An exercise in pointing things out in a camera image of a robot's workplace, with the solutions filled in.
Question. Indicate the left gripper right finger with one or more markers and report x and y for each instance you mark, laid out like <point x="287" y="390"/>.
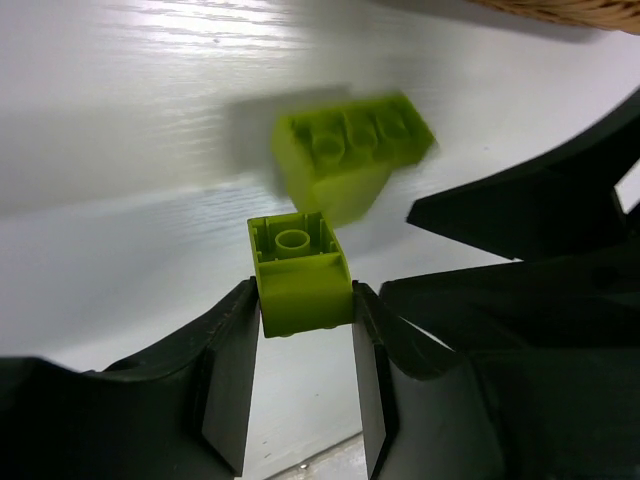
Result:
<point x="432" y="413"/>

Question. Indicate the lime long lego brick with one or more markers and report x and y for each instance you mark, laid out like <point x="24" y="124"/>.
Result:
<point x="337" y="159"/>

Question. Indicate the lime sloped lego brick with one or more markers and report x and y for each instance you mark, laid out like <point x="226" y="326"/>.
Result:
<point x="302" y="274"/>

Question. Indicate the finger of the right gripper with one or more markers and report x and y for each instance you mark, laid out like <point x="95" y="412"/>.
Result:
<point x="583" y="301"/>
<point x="560" y="203"/>

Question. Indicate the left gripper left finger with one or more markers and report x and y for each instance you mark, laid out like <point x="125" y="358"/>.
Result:
<point x="178" y="409"/>

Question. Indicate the brown wicker divided basket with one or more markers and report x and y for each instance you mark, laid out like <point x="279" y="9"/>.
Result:
<point x="609" y="15"/>

